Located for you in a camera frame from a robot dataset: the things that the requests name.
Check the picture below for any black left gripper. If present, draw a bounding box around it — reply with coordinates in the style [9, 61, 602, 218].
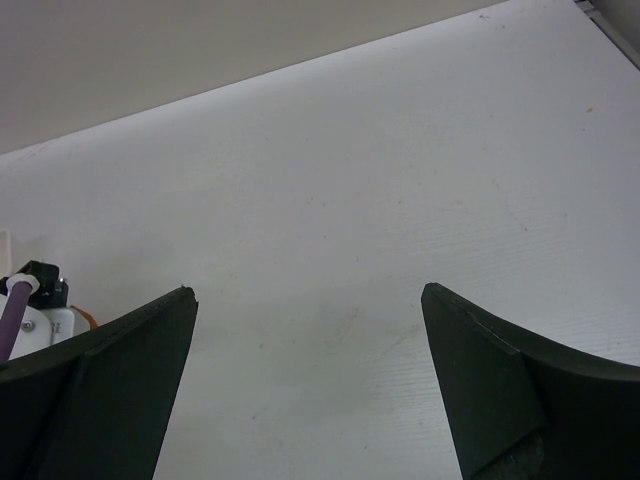
[19, 260, 68, 310]

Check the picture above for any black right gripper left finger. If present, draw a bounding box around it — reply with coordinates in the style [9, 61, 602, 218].
[1, 287, 198, 479]

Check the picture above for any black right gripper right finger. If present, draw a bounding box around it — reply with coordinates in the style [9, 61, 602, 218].
[421, 283, 639, 479]

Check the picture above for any orange triangular wood block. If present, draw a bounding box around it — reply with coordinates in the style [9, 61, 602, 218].
[71, 306, 99, 330]

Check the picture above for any white plastic tray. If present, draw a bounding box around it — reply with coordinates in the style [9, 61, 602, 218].
[0, 229, 13, 277]

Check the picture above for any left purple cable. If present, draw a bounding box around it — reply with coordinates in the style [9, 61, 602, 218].
[0, 282, 34, 364]

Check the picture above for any right aluminium rail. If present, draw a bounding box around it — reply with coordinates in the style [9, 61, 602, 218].
[574, 0, 640, 69]

